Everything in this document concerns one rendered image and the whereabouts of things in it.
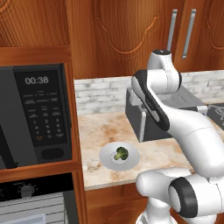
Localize oven door with glass window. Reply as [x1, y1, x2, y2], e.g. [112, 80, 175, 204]
[0, 213, 47, 224]

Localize green broccoli floret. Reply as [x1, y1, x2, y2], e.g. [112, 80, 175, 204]
[113, 146, 130, 161]

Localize silver cupboard bar handle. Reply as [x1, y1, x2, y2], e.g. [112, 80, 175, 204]
[182, 8, 197, 60]
[166, 9, 179, 53]

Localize carved wooden wall cupboard door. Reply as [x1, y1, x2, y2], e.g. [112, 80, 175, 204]
[0, 0, 71, 48]
[173, 0, 224, 74]
[66, 0, 178, 81]

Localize black microwave door handle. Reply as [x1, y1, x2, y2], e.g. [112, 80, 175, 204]
[0, 124, 19, 170]

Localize grey oven knob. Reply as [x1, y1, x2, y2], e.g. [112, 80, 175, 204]
[20, 185, 36, 200]

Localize grey round plate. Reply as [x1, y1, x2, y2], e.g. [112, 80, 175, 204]
[98, 142, 141, 172]

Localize wooden base cupboard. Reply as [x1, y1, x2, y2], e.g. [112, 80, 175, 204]
[84, 179, 176, 224]

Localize black microwave oven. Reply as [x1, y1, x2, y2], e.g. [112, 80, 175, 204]
[0, 63, 74, 171]

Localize tall wooden appliance cabinet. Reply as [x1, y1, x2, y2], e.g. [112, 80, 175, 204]
[0, 45, 89, 224]

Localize dark grey hob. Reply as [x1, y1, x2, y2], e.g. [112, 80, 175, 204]
[206, 101, 224, 131]

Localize black built-in oven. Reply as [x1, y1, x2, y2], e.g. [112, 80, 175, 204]
[0, 172, 81, 224]

